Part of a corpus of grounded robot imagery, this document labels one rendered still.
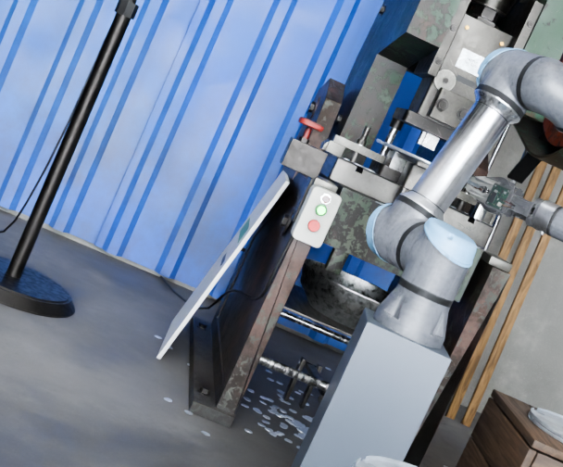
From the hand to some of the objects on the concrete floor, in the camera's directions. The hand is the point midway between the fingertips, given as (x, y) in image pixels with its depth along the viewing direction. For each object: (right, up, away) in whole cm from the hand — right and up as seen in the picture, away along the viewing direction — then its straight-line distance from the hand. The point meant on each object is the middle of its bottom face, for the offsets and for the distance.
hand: (469, 183), depth 271 cm
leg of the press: (-68, -51, +37) cm, 93 cm away
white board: (-76, -46, +50) cm, 102 cm away
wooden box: (+8, -92, -21) cm, 95 cm away
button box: (-75, -44, +60) cm, 106 cm away
